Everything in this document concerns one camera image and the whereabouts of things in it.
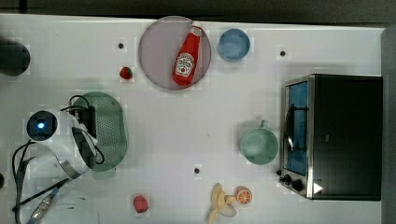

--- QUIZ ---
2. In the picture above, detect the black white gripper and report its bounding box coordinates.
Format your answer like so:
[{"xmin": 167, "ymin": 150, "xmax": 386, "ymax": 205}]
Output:
[{"xmin": 72, "ymin": 105, "xmax": 96, "ymax": 140}]

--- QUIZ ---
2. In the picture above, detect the mint green oval strainer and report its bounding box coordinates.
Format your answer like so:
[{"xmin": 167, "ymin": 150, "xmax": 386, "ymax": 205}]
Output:
[{"xmin": 69, "ymin": 91, "xmax": 128, "ymax": 173}]

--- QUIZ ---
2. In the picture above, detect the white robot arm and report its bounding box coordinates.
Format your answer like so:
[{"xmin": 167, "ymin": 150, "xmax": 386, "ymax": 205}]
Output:
[{"xmin": 11, "ymin": 108, "xmax": 102, "ymax": 224}]

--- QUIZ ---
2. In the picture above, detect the red strawberry toy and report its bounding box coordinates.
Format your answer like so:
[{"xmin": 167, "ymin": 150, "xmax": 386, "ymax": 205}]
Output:
[{"xmin": 120, "ymin": 67, "xmax": 133, "ymax": 80}]

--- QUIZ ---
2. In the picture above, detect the black cylindrical holder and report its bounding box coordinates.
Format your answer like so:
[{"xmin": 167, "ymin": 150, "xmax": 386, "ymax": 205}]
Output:
[{"xmin": 0, "ymin": 42, "xmax": 31, "ymax": 77}]

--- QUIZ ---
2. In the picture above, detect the pink red fruit toy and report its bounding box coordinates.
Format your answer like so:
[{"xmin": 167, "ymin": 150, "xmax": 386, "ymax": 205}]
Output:
[{"xmin": 133, "ymin": 195, "xmax": 149, "ymax": 214}]

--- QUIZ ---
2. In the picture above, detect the grey round plate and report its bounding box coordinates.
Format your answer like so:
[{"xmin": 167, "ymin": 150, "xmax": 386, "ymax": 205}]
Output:
[{"xmin": 138, "ymin": 16, "xmax": 211, "ymax": 91}]

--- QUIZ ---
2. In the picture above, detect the red ketchup bottle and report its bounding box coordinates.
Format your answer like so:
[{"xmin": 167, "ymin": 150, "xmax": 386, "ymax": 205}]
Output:
[{"xmin": 173, "ymin": 21, "xmax": 203, "ymax": 86}]

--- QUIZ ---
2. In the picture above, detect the peeled banana toy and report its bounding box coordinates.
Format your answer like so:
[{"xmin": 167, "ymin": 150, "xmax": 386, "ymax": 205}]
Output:
[{"xmin": 207, "ymin": 183, "xmax": 236, "ymax": 224}]

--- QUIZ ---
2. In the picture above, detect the blue bowl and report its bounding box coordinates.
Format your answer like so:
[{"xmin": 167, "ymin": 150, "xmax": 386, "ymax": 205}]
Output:
[{"xmin": 218, "ymin": 29, "xmax": 250, "ymax": 62}]

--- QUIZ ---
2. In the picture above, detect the mint green cup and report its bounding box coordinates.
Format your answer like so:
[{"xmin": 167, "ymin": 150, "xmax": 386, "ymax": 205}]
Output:
[{"xmin": 238, "ymin": 119, "xmax": 278, "ymax": 165}]

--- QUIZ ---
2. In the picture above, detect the orange half toy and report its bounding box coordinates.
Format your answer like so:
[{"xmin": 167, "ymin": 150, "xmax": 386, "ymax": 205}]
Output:
[{"xmin": 235, "ymin": 186, "xmax": 253, "ymax": 204}]

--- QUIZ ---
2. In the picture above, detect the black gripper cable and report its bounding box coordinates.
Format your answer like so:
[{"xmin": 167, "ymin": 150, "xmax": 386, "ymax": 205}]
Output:
[{"xmin": 59, "ymin": 94, "xmax": 94, "ymax": 114}]

